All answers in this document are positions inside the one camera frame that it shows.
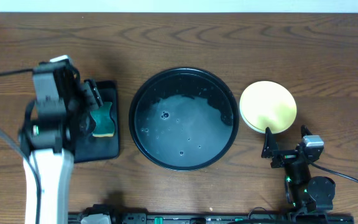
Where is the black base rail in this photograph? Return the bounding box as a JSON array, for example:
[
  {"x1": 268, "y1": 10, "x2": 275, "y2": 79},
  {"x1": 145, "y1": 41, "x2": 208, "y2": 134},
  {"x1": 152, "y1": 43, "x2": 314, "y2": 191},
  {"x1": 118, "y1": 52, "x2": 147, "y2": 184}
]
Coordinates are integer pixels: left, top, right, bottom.
[{"x1": 68, "y1": 204, "x2": 354, "y2": 224}]

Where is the green scouring sponge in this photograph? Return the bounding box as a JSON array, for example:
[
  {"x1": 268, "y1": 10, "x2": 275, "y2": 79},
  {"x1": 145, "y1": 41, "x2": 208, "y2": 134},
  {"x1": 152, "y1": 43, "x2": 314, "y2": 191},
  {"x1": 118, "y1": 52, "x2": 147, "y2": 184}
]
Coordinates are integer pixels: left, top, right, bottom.
[{"x1": 90, "y1": 102, "x2": 116, "y2": 138}]

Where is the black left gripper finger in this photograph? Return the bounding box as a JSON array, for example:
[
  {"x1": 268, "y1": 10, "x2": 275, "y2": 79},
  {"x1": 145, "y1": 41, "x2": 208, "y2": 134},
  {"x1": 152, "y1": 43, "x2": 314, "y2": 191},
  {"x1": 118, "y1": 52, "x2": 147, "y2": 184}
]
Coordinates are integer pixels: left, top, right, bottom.
[
  {"x1": 79, "y1": 113, "x2": 96, "y2": 136},
  {"x1": 81, "y1": 79, "x2": 103, "y2": 109}
]

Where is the black rectangular tray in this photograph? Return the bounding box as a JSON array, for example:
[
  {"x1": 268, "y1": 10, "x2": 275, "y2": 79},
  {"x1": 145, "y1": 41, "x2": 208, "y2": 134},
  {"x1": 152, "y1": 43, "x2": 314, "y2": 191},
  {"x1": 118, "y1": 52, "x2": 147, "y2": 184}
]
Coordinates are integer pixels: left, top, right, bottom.
[{"x1": 74, "y1": 81, "x2": 120, "y2": 163}]

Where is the yellow plate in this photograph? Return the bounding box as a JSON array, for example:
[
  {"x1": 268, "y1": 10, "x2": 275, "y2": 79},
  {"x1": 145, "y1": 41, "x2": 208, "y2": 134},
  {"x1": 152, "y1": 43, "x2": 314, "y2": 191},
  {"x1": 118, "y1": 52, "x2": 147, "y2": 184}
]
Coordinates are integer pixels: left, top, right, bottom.
[{"x1": 239, "y1": 81, "x2": 297, "y2": 134}]

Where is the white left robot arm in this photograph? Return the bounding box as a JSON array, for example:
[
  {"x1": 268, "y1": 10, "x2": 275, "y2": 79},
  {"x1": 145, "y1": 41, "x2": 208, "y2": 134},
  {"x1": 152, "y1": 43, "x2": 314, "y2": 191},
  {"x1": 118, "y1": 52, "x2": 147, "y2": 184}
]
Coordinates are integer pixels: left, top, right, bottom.
[{"x1": 19, "y1": 80, "x2": 120, "y2": 223}]

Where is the black round tray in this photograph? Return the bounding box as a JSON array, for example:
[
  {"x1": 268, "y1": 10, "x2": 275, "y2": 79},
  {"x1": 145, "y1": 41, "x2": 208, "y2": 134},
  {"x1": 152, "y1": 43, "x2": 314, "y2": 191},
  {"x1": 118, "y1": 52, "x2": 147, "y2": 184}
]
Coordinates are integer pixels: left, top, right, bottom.
[{"x1": 129, "y1": 67, "x2": 239, "y2": 171}]

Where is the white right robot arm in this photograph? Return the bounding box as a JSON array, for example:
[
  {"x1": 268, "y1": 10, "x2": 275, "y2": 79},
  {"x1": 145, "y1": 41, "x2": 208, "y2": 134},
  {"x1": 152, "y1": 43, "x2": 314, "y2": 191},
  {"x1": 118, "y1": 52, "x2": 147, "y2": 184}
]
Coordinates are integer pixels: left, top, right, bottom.
[{"x1": 155, "y1": 118, "x2": 336, "y2": 223}]

